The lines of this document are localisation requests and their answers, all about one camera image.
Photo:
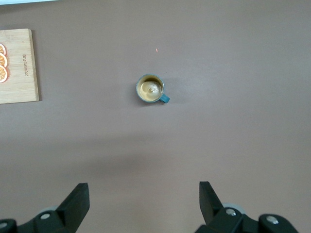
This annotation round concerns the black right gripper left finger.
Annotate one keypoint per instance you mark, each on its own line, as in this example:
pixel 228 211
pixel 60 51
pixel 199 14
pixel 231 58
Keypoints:
pixel 70 213

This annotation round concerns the toy orange slice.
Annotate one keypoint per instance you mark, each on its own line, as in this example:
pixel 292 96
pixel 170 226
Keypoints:
pixel 2 49
pixel 2 59
pixel 2 74

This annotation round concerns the teal ribbed mug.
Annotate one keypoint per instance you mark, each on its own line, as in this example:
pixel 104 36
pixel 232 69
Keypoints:
pixel 150 88

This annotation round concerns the white table edge rail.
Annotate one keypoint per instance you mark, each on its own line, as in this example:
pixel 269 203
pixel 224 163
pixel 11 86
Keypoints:
pixel 24 1

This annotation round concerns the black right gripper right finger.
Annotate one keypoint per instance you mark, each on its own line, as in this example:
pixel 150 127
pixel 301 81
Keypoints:
pixel 213 213

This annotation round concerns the bamboo cutting board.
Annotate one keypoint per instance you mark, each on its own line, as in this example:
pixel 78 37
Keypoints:
pixel 22 80

